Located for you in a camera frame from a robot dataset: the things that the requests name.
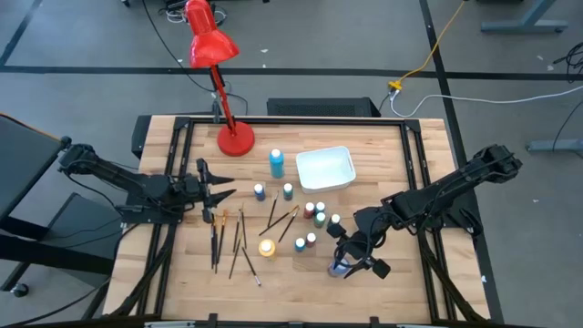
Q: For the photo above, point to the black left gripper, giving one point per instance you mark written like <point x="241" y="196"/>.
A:
<point x="205" y="191"/>

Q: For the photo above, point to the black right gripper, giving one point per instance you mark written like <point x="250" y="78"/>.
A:
<point x="362" y="246"/>

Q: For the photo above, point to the small dark blue paint bottle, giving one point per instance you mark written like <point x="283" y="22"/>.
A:
<point x="259" y="195"/>

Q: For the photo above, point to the thin black paintbrush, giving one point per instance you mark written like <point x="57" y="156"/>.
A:
<point x="216" y="255"/>
<point x="243" y="228"/>

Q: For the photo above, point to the black paintbrush with silver ferrule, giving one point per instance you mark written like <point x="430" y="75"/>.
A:
<point x="273" y="209"/>
<point x="237" y="232"/>

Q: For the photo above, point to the small green paint bottle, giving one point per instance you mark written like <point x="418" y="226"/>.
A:
<point x="288" y="195"/>
<point x="320" y="221"/>

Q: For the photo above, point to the small cerulean blue paint bottle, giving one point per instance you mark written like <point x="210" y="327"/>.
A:
<point x="299" y="247"/>

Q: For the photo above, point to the large light blue paint bottle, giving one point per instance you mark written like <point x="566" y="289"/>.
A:
<point x="276" y="166"/>

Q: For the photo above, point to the small white-capped paint bottle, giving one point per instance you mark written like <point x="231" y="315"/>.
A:
<point x="320" y="207"/>

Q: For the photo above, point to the small dark red paint bottle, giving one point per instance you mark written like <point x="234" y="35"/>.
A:
<point x="309" y="212"/>

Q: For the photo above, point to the large yellow paint bottle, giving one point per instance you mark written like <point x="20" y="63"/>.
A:
<point x="267" y="249"/>

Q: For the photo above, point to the black paintbrush with wide ferrule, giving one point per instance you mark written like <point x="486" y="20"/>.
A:
<point x="251" y="268"/>

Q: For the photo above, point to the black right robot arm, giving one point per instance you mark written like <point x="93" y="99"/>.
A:
<point x="455" y="180"/>

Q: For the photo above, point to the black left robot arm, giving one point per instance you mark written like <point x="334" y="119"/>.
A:
<point x="114" y="171"/>

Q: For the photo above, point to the white plastic bin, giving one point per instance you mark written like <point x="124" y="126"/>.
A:
<point x="325" y="171"/>

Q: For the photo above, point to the red desk lamp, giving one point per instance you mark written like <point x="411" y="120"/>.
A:
<point x="211" y="45"/>

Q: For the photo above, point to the black cart base with caster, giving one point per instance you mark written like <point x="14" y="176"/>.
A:
<point x="45" y="256"/>

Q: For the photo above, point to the dark grey cart panel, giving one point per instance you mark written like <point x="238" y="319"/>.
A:
<point x="23" y="159"/>

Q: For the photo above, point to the grey desk foot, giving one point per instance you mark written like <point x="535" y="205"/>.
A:
<point x="555" y="146"/>

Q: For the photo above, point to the grey desk leg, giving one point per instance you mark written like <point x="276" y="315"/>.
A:
<point x="524" y="25"/>

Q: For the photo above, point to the black aluminium table frame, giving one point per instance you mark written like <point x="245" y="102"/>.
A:
<point x="296" y="120"/>

